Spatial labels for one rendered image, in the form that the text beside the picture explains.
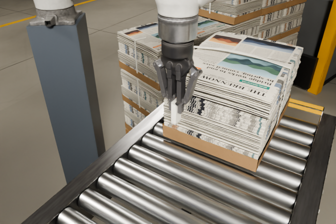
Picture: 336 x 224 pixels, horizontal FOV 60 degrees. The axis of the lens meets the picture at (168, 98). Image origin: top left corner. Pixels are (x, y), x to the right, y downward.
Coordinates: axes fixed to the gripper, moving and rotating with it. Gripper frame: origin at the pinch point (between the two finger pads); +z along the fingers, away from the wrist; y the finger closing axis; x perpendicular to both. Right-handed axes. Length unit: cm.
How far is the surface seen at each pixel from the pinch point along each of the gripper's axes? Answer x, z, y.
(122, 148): 8.0, 13.0, 13.3
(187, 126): -2.9, 6.0, -2.1
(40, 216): 35.3, 13.1, 14.4
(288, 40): -179, 37, 2
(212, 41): -27.6, -10.1, 2.7
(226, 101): -2.4, -5.9, -12.5
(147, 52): -55, 13, 49
